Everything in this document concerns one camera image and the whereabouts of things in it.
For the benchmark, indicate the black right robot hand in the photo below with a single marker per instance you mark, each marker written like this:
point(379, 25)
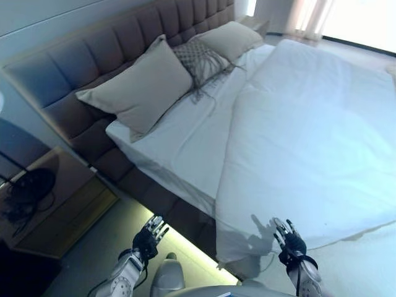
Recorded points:
point(292, 242)

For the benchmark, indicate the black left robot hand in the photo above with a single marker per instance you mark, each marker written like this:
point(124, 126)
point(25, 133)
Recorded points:
point(148, 241)

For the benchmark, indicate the white duvet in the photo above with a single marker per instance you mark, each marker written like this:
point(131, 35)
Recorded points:
point(309, 139)

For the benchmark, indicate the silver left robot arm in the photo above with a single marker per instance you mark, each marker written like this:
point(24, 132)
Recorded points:
point(120, 275)

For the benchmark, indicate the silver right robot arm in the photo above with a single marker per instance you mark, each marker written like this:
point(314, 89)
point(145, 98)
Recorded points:
point(311, 278)

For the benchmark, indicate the white fitted bed sheet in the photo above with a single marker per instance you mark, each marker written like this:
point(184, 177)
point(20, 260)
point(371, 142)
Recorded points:
point(185, 133)

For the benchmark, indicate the silver left robot leg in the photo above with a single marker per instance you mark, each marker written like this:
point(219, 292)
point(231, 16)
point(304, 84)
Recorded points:
point(168, 275)

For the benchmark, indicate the wooden glass-topped nightstand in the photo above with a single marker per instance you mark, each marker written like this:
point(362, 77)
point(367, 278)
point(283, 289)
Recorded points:
point(68, 201)

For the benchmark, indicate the large beige pillow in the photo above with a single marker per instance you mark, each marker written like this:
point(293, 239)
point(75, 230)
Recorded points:
point(142, 89)

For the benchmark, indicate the woven fringed grey cushion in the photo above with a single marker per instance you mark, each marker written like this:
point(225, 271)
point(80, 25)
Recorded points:
point(198, 57)

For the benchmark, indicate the small beige pillow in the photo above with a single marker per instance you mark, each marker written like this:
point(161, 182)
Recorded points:
point(229, 38)

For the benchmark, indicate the small wooden nightstand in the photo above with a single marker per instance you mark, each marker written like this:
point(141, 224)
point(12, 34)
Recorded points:
point(260, 24)

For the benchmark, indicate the sheer pale curtain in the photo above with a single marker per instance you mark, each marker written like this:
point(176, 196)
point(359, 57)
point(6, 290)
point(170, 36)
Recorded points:
point(309, 18)

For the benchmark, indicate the large bright window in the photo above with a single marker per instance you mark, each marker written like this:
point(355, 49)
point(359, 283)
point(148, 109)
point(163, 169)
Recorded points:
point(362, 18)

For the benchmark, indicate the brown tufted bed frame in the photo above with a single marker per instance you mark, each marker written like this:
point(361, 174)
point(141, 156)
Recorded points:
point(92, 62)

